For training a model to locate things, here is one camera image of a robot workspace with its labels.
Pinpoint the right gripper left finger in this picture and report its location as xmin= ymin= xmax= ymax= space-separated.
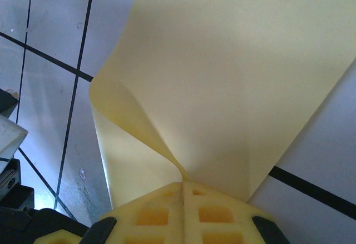
xmin=83 ymin=182 xmax=185 ymax=244

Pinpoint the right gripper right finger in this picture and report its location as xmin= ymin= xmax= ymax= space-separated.
xmin=183 ymin=180 xmax=290 ymax=244

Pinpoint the yellow square paper sheet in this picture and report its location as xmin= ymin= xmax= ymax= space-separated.
xmin=88 ymin=0 xmax=356 ymax=202

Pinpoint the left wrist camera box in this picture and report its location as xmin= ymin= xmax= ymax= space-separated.
xmin=0 ymin=114 xmax=28 ymax=160

